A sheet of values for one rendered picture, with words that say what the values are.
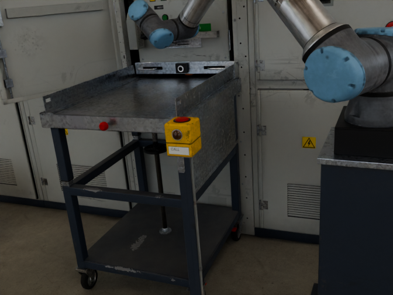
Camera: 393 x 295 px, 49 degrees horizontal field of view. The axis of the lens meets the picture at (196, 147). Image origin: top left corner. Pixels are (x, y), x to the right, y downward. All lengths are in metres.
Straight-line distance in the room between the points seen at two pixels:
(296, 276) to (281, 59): 0.98
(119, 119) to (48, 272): 1.03
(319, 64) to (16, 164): 2.22
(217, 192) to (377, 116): 1.19
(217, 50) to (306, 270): 1.12
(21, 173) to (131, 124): 1.54
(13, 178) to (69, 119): 1.42
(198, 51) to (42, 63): 0.74
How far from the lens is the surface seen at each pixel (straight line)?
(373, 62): 1.20
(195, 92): 1.60
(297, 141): 2.07
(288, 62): 1.99
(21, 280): 2.33
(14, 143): 2.92
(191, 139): 1.20
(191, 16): 1.80
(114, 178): 2.54
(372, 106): 1.33
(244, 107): 2.10
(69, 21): 2.21
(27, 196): 3.03
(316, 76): 1.18
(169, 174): 2.37
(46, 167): 2.82
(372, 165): 1.32
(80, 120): 1.67
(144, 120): 1.52
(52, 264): 2.38
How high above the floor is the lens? 1.24
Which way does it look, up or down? 20 degrees down
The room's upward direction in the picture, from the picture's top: 5 degrees counter-clockwise
